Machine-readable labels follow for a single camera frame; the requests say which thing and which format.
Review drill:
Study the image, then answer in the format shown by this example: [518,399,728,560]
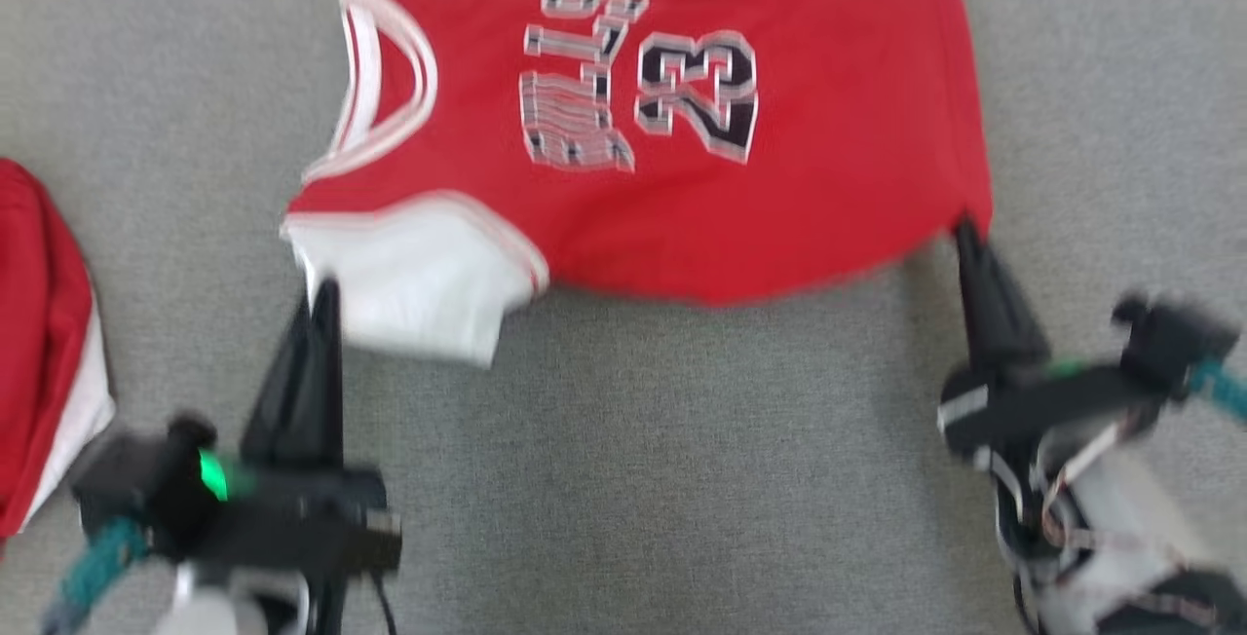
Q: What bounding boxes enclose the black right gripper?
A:
[938,214,1162,466]

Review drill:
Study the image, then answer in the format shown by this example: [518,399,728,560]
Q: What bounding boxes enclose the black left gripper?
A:
[195,277,403,579]

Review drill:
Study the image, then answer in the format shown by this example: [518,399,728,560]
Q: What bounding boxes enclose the red basketball jersey number 23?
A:
[281,0,994,369]

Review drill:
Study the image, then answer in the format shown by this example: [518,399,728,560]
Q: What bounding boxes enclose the red shorts with white stripe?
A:
[0,158,117,541]

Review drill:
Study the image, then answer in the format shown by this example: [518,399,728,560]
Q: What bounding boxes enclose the grey fabric sofa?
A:
[0,0,1247,635]

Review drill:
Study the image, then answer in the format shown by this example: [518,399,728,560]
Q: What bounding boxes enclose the teal left camera cable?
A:
[41,516,149,635]

